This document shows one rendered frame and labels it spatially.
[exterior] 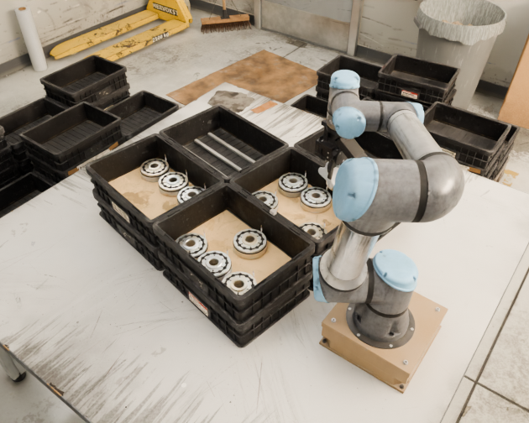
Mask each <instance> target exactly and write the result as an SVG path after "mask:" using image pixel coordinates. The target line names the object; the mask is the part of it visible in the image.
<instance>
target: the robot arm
mask: <svg viewBox="0 0 529 423"><path fill-rule="evenodd" d="M329 86H330V89H329V97H328V105H327V118H326V119H323V120H322V122H321V125H322V126H324V134H323V135H322V136H321V137H320V138H319V139H317V140H316V146H315V155H316V156H317V157H319V158H320V159H322V160H324V161H326V160H327V161H329V162H327V163H326V166H325V168H322V167H320V168H319V169H318V172H319V174H320V175H321V176H322V177H323V178H324V179H325V180H326V181H327V185H328V187H329V189H332V188H333V211H334V214H335V216H336V217H337V218H338V219H339V220H341V222H340V224H339V227H338V231H337V234H336V237H335V239H334V241H333V245H332V248H331V249H329V250H328V251H327V252H325V254H323V256H318V257H314V258H313V259H312V266H313V289H314V298H315V300H316V301H319V302H326V303H330V302H336V303H356V305H355V307H354V313H353V319H354V324H355V326H356V327H357V328H358V329H359V330H360V331H361V332H362V333H363V334H364V335H365V336H366V337H368V338H370V339H372V340H375V341H378V342H393V341H396V340H398V339H400V338H402V337H403V336H404V335H405V334H406V331H407V328H408V326H409V313H408V306H409V304H410V301H411V297H412V294H413V292H414V289H415V288H416V285H417V279H418V268H417V266H416V264H415V263H414V261H413V260H412V259H411V258H409V257H407V256H406V254H404V253H402V252H400V251H397V250H394V249H383V250H380V252H379V253H377V254H376V255H375V256H374V257H373V258H369V256H370V254H371V252H372V250H373V248H374V246H375V244H376V242H377V240H378V238H379V236H380V235H383V234H385V233H386V232H388V231H389V230H391V228H392V227H393V226H394V224H395V222H419V223H423V222H433V221H435V220H437V219H440V218H442V217H444V216H446V215H447V214H448V213H449V212H450V211H451V210H452V209H454V207H455V206H456V205H457V204H458V202H459V201H460V199H461V197H462V195H463V193H464V182H465V179H464V173H463V170H462V168H461V166H460V164H459V163H458V161H457V160H456V159H455V158H454V157H453V156H452V155H451V154H449V153H446V152H443V151H442V150H441V149H440V147H439V146H438V144H437V143H436V141H435V140H434V139H433V137H432V136H431V134H430V133H429V132H428V131H427V130H426V128H425V127H424V126H423V121H424V111H423V107H422V105H421V104H420V103H414V102H376V101H360V99H359V87H360V85H359V75H358V74H357V73H355V72H353V71H351V70H338V71H336V72H334V73H333V74H332V77H331V82H330V84H329ZM364 131H369V132H389V134H390V136H391V138H392V139H393V141H394V143H395V146H396V147H397V148H398V150H399V152H400V153H401V156H402V158H403V159H371V158H370V157H369V156H368V155H367V154H366V153H365V152H364V151H363V149H362V148H361V147H360V146H359V144H358V143H357V142H356V140H355V139H354V138H356V137H358V136H360V135H361V134H362V133H363V132H364ZM320 139H321V140H320ZM317 146H318V151H317Z"/></svg>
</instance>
